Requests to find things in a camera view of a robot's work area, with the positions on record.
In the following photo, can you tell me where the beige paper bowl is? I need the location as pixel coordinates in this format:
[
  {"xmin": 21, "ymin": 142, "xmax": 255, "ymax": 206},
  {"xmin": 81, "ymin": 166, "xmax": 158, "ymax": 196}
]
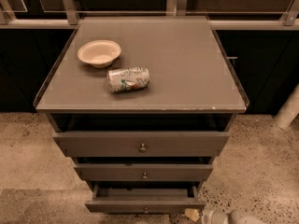
[{"xmin": 78, "ymin": 40, "xmax": 121, "ymax": 68}]

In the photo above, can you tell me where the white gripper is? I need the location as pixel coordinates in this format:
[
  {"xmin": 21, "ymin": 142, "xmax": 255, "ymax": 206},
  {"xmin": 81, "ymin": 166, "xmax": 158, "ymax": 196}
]
[{"xmin": 184, "ymin": 208, "xmax": 230, "ymax": 224}]

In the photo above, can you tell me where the crushed silver green can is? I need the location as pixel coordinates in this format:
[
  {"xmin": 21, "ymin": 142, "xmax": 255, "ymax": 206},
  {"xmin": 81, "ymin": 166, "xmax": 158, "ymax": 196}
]
[{"xmin": 107, "ymin": 66, "xmax": 150, "ymax": 92}]

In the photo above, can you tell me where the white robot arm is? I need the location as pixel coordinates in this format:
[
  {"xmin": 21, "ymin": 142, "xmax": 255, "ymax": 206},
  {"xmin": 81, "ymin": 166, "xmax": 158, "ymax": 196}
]
[{"xmin": 185, "ymin": 208, "xmax": 266, "ymax": 224}]

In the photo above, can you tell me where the white cylindrical post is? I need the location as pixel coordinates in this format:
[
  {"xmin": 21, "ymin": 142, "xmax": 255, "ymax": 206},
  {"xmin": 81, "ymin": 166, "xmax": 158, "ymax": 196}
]
[{"xmin": 274, "ymin": 84, "xmax": 299, "ymax": 129}]

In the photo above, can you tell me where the metal railing with glass panels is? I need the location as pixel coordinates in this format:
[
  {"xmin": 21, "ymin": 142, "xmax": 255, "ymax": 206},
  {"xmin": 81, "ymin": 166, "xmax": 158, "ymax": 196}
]
[{"xmin": 0, "ymin": 0, "xmax": 299, "ymax": 30}]

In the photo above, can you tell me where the grey drawer cabinet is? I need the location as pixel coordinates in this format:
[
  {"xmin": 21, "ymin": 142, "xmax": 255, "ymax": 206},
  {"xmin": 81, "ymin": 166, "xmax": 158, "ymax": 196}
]
[{"xmin": 33, "ymin": 15, "xmax": 250, "ymax": 217}]

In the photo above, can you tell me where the grey drawer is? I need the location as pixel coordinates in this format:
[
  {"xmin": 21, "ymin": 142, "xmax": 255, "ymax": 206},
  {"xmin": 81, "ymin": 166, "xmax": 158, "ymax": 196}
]
[
  {"xmin": 53, "ymin": 131, "xmax": 229, "ymax": 158},
  {"xmin": 85, "ymin": 185, "xmax": 206, "ymax": 214},
  {"xmin": 75, "ymin": 163, "xmax": 213, "ymax": 182}
]

